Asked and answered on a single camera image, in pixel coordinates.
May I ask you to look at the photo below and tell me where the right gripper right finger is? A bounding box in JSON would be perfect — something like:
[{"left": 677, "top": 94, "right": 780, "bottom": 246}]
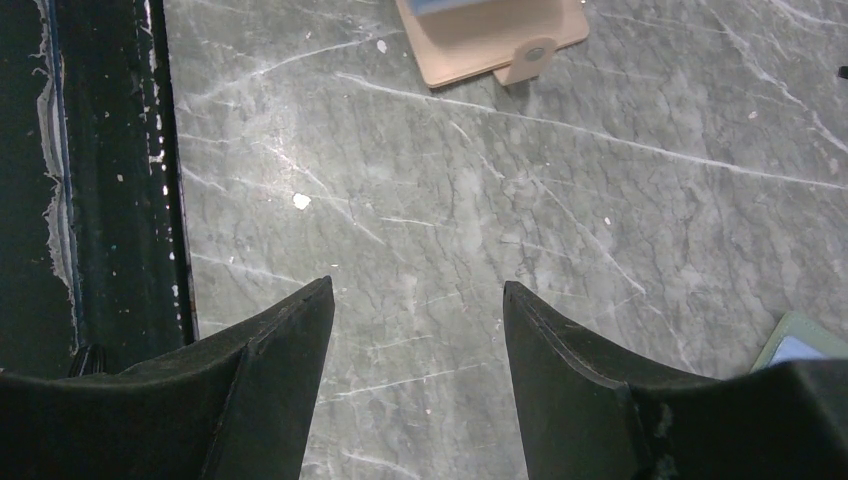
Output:
[{"left": 503, "top": 281, "right": 847, "bottom": 479}]

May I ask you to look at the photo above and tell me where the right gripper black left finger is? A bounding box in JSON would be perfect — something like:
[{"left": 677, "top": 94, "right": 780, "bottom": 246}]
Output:
[{"left": 1, "top": 276, "right": 335, "bottom": 479}]

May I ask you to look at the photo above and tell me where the tan blue card holder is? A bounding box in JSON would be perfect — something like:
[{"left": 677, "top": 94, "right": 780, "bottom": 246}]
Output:
[{"left": 396, "top": 0, "right": 589, "bottom": 88}]

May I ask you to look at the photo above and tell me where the blue open card holder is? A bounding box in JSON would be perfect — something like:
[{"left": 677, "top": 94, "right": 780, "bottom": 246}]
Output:
[{"left": 751, "top": 312, "right": 847, "bottom": 372}]

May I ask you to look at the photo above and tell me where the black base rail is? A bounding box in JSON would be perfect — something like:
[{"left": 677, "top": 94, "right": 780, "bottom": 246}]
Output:
[{"left": 1, "top": 1, "right": 197, "bottom": 379}]

